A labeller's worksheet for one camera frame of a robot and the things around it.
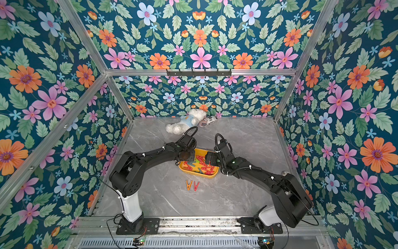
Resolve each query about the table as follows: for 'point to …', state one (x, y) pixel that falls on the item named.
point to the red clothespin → (195, 186)
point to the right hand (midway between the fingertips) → (212, 157)
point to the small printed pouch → (207, 121)
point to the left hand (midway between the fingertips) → (193, 155)
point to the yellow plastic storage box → (198, 167)
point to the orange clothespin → (188, 185)
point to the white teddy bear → (194, 116)
